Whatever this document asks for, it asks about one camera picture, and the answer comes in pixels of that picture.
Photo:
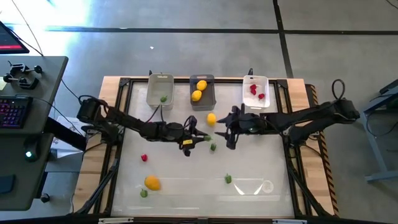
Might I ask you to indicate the dark grey side desk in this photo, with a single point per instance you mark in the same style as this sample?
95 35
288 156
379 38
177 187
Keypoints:
46 93

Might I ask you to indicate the yellow lemon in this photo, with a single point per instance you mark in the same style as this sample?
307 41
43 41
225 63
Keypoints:
211 119
196 95
201 85

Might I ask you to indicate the black desk monitor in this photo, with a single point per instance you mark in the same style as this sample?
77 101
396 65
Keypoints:
9 40

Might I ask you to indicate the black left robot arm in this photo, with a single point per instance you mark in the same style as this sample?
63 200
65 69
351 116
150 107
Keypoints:
133 123

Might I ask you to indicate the white plastic basket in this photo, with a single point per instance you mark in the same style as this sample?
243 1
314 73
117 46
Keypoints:
262 84

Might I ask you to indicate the white flat bracket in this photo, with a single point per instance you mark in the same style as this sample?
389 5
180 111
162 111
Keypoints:
289 221
115 221

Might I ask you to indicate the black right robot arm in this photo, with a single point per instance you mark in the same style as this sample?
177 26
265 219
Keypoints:
298 119

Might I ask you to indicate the black desk foot knob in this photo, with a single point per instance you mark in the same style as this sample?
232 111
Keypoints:
45 198

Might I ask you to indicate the black backlit keyboard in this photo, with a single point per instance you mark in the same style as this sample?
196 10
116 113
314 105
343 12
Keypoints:
14 112

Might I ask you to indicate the yellow black hazard strip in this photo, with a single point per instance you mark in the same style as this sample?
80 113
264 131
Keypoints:
331 186

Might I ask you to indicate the black screw clamp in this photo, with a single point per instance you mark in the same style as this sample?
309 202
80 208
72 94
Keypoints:
29 83
18 68

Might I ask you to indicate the white paper sheet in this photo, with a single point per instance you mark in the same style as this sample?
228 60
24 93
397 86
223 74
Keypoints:
65 153

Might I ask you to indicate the small red bell pepper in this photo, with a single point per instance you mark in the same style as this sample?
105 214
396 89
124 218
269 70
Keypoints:
261 96
253 86
144 157
253 92

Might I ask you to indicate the grey arm base bracket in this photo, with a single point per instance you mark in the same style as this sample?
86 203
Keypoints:
88 129

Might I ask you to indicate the orange mango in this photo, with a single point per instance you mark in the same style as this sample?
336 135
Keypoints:
152 183

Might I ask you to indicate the black flat device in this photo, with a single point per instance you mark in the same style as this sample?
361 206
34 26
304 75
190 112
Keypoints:
6 183

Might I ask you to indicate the blue grey metal stand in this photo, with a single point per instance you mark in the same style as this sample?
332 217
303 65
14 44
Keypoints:
377 157

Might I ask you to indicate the black metal table frame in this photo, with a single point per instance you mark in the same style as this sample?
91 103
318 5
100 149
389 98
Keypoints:
178 80

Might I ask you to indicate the dark grey plastic basket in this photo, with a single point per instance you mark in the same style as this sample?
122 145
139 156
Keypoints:
210 96

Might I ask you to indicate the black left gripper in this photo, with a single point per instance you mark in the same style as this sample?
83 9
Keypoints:
188 137

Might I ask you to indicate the pale yellow sticky note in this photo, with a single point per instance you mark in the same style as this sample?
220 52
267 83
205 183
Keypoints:
2 84

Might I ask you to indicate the light grey plastic basket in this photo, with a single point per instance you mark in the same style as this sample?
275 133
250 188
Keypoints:
155 90

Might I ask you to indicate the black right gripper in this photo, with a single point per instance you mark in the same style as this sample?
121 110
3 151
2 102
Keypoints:
244 124

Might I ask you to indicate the black computer mouse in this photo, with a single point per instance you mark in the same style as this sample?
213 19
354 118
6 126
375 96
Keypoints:
32 149

